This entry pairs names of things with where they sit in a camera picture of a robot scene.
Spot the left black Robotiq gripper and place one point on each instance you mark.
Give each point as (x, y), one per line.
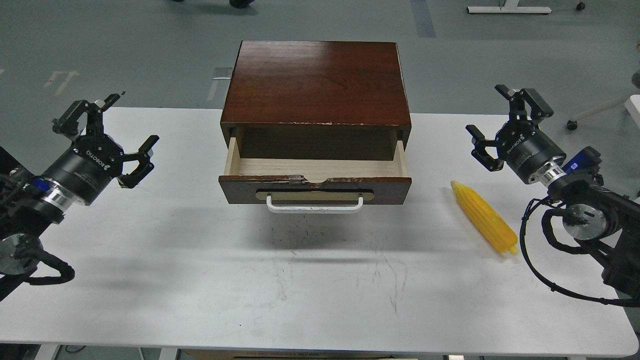
(85, 169)

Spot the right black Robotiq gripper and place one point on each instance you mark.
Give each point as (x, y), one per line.
(520, 143)

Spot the yellow plastic corn cob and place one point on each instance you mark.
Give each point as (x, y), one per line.
(486, 220)

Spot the wooden drawer with white handle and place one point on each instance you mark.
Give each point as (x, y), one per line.
(320, 167)

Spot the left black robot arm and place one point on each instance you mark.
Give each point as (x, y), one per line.
(30, 203)

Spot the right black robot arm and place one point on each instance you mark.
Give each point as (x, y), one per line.
(582, 216)

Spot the dark wooden drawer cabinet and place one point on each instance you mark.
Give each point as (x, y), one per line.
(324, 83)

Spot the white chair leg with caster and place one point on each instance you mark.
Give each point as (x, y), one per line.
(630, 102)

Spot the white desk base frame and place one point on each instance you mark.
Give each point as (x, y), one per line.
(509, 7)

